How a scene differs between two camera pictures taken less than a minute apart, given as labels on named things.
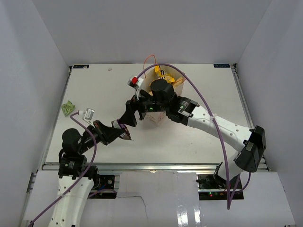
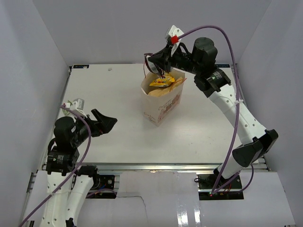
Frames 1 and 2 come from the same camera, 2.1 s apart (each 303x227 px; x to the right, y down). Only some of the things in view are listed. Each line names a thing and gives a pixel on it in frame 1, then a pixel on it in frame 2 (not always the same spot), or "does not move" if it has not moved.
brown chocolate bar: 117,123 to 149,65
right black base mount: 211,187 does not move
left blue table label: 81,66 does not move
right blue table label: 221,65 does not move
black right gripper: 129,117 to 164,59
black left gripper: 106,133 to 103,124
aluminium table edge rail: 148,167 does not move
